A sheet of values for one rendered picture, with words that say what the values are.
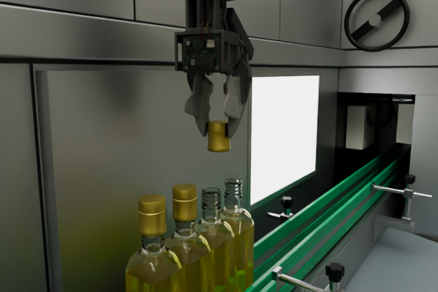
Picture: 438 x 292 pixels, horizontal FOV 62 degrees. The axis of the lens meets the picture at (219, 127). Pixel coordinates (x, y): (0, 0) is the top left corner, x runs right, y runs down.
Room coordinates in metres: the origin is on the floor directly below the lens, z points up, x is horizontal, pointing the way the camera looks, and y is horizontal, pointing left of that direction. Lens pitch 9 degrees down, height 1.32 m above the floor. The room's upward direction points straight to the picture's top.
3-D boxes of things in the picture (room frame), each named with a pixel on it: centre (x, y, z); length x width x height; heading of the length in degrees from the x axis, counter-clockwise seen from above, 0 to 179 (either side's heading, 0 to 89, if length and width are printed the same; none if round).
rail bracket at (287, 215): (0.87, -0.15, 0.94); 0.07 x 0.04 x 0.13; 53
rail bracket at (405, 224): (1.07, -0.55, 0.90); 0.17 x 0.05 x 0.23; 53
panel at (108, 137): (0.83, -0.04, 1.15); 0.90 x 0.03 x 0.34; 143
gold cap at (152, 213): (0.44, 0.08, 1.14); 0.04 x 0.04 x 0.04
